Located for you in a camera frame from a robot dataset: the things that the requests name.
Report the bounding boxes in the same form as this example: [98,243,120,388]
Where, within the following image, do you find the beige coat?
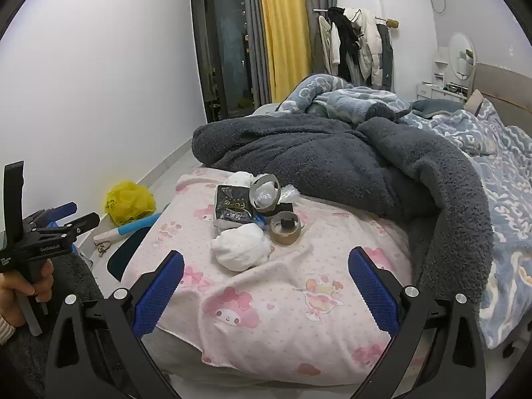
[318,16,342,75]

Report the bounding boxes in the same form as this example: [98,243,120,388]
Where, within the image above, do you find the yellow curtain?
[255,0,312,102]

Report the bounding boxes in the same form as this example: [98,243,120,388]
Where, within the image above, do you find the white puffer jacket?
[345,7,381,82]

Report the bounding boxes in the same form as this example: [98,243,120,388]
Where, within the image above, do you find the clothes rail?
[314,6,400,26]

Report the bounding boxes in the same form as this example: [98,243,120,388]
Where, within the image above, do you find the blue patterned duvet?
[399,100,532,350]

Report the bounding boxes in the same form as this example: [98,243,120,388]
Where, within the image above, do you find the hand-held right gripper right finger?
[347,246,487,399]

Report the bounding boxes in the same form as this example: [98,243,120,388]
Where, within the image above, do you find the light blue fleece blanket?
[276,74,412,125]

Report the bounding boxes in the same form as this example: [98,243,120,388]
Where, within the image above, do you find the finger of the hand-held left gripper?
[23,202,79,230]
[31,212,101,242]

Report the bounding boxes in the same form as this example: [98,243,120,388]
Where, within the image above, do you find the beige bed headboard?
[469,63,532,138]

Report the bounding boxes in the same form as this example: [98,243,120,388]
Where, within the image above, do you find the person's left forearm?
[0,315,17,346]

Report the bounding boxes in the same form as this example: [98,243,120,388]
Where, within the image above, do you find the dark grey pants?
[376,23,395,91]

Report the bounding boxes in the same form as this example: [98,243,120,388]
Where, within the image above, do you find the grey tape roll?
[248,173,282,211]

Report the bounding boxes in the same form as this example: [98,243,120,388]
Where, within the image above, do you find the grey curtain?
[242,0,275,109]

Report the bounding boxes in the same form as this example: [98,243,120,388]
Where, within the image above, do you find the dark glass door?
[189,0,254,124]

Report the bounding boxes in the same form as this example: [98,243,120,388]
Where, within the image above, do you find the yellow plastic bag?
[105,181,156,226]

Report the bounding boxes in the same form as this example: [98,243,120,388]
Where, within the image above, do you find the white vanity table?
[417,48,472,100]

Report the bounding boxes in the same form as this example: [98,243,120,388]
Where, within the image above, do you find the person's left hand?
[0,260,55,329]

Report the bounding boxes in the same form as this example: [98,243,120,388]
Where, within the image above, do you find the black garment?
[328,7,360,80]

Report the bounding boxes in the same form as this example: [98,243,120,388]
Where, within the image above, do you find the blue plush toy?
[93,213,162,247]

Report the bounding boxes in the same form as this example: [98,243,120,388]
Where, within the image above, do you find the pink printed blanket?
[120,168,416,385]

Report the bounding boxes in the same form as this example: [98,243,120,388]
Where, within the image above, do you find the dark blue pillow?
[411,99,459,118]

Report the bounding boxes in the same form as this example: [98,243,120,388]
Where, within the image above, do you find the brown cardboard piece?
[269,212,301,245]

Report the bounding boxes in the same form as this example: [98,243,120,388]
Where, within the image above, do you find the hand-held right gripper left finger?
[44,250,186,399]

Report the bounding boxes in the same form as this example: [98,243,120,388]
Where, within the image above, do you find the small white tissue wad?
[224,170,260,189]

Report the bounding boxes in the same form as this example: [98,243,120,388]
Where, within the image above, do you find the person's grey fleece clothing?
[0,253,106,399]

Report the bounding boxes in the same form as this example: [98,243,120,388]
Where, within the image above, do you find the large white tissue wad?
[210,223,272,272]

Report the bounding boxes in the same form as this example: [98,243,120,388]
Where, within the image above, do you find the beige pillow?
[465,89,485,111]

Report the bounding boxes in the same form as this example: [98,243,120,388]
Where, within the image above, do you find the black snack packet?
[214,185,267,231]

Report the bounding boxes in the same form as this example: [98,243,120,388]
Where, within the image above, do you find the dark grey fleece blanket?
[192,113,493,300]

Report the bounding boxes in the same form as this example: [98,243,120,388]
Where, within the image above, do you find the grey bed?
[120,102,532,399]

